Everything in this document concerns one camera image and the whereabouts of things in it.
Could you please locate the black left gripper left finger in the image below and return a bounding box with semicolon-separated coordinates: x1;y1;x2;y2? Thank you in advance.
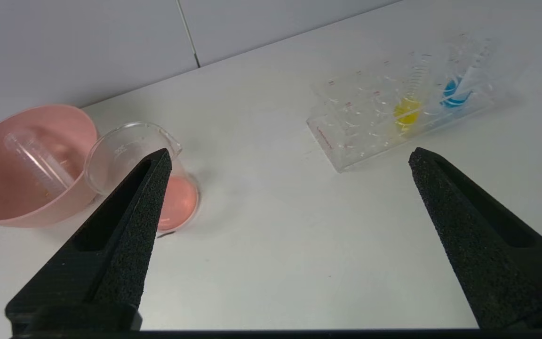
5;148;173;332

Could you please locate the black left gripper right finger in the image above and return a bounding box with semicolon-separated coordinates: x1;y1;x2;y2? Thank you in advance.
408;147;542;330

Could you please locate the test tube with red pigment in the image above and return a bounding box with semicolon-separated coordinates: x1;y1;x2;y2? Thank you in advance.
4;132;74;196

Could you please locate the test tube with yellow pigment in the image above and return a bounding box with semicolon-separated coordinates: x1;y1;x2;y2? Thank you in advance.
392;51;435;132

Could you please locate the clear glass beaker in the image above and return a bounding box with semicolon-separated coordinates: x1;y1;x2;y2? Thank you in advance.
84;121;200;233

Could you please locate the test tube with blue pigment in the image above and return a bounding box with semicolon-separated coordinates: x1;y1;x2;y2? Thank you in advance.
439;37;494;110

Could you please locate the clear acrylic test tube rack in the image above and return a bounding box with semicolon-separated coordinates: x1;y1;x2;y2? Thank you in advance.
306;34;504;173

